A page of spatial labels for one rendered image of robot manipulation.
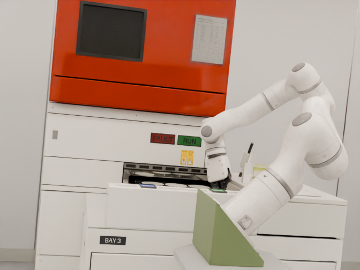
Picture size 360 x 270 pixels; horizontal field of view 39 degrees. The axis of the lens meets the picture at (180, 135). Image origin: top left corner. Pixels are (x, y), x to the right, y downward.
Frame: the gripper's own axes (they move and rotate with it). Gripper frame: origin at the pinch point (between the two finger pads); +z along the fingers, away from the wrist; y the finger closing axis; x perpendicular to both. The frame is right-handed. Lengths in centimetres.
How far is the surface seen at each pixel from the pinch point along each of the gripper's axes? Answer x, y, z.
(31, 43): 16, -173, -137
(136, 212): -45.2, -0.7, 4.5
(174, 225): -33.7, 4.9, 10.6
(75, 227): -28, -68, 4
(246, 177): 9.9, 5.5, -5.5
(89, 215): -50, -23, 2
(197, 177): 17.5, -29.9, -11.6
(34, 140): 22, -194, -70
